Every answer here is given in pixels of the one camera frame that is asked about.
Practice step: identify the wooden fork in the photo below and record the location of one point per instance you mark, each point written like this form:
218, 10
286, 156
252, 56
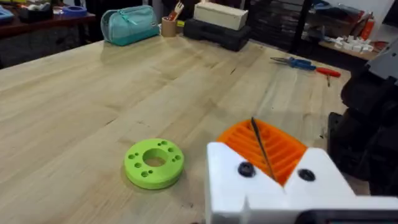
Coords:
177, 9

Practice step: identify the black upright post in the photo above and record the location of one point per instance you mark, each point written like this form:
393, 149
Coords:
300, 26

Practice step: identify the dark wooden side table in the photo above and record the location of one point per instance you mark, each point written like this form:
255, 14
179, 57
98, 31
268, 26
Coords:
37, 26

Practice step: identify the left gripper white and orange left finger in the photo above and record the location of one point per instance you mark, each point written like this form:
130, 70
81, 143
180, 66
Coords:
228, 180

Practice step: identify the brown paper cup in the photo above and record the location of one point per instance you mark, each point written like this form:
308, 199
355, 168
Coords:
168, 29

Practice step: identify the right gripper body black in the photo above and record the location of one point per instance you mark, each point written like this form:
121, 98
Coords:
370, 124

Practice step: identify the orange bottle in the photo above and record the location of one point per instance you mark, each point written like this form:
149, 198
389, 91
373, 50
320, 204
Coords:
367, 28

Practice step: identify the black desk organiser box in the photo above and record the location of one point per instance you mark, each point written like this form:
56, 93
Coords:
35, 13

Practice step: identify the beige rectangular box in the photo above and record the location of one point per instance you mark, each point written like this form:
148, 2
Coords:
219, 15

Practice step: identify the blue round container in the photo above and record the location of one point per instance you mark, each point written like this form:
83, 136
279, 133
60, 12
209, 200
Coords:
74, 11

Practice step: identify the black plastic case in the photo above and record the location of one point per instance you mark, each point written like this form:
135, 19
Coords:
217, 35

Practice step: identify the teal zip bag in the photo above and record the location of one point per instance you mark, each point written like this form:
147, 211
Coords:
130, 26

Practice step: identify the green disc with holes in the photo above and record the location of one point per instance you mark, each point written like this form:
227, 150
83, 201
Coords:
140, 174

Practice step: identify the heap of white blocks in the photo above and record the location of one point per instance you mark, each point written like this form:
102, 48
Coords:
354, 43

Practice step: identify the left gripper white and orange right finger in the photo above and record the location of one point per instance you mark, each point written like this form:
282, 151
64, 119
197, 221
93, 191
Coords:
314, 186

